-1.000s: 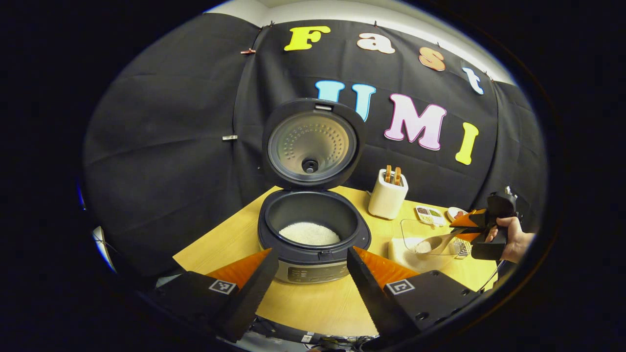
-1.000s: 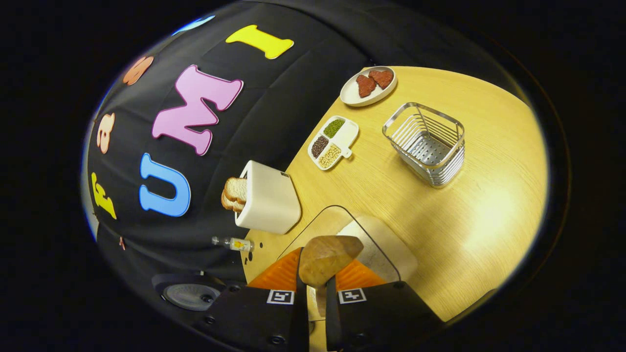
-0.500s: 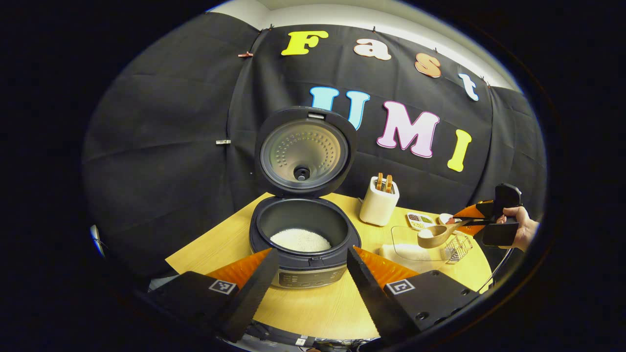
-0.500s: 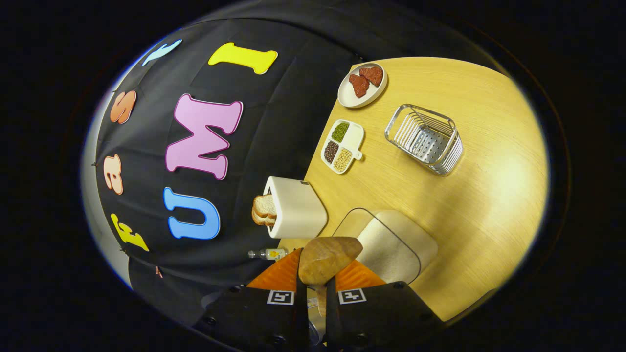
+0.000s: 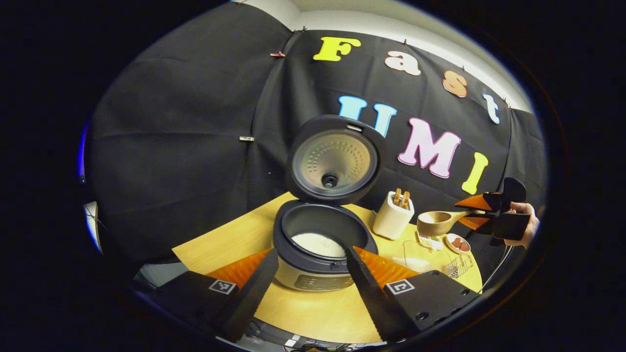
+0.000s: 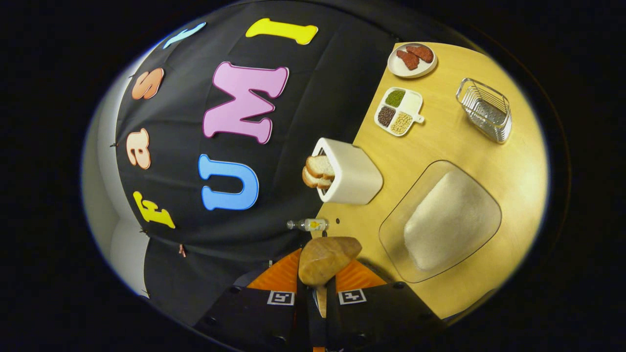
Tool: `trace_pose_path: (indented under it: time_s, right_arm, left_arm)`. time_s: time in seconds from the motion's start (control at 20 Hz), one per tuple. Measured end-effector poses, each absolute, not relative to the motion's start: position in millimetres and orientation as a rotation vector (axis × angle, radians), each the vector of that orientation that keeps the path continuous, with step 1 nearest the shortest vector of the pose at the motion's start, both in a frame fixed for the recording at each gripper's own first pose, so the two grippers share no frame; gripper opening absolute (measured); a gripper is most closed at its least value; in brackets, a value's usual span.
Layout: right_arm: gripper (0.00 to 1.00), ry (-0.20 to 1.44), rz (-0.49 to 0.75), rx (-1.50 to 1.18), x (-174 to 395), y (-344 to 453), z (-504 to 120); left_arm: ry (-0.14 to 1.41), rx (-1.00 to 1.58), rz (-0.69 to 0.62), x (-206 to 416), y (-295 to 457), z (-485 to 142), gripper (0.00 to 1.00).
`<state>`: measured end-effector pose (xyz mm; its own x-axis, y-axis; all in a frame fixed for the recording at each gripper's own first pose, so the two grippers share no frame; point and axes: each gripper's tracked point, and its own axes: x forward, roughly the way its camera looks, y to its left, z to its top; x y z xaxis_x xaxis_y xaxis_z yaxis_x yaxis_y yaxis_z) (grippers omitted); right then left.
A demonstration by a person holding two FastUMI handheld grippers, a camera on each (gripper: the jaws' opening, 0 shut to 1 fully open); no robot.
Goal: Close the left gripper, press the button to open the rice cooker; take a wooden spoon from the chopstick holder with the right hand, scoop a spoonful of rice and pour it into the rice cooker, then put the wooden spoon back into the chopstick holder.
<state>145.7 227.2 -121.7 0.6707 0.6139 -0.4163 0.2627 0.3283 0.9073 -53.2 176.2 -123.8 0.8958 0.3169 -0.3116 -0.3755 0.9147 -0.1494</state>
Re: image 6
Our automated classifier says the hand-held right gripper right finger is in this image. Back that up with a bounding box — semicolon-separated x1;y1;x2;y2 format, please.
325;259;446;351

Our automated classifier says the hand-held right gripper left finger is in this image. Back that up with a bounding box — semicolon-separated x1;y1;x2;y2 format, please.
193;247;309;351

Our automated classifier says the wooden spoon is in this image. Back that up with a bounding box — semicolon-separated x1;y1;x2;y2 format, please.
298;237;363;318

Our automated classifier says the metal wire chopstick holder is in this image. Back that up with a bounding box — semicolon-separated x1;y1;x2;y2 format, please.
456;78;513;144

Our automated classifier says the clear glass dish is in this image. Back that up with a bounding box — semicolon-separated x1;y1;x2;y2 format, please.
379;160;503;284

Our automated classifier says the small glass bottle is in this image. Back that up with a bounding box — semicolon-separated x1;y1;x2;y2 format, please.
287;218;330;232

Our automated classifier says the white toaster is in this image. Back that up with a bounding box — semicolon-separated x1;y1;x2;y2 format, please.
312;137;384;205

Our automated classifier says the bread slice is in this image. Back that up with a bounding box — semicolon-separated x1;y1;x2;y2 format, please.
302;166;334;189
306;155;336;180

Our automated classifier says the white divided bean dish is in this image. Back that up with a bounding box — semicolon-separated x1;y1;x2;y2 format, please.
374;87;425;137

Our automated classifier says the black backdrop cloth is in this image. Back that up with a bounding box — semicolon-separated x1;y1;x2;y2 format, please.
115;0;406;326

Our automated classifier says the white round plate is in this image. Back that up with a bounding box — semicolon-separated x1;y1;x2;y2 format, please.
387;43;438;79

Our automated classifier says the red meat slice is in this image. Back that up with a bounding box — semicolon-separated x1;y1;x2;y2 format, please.
406;45;434;64
396;50;420;71

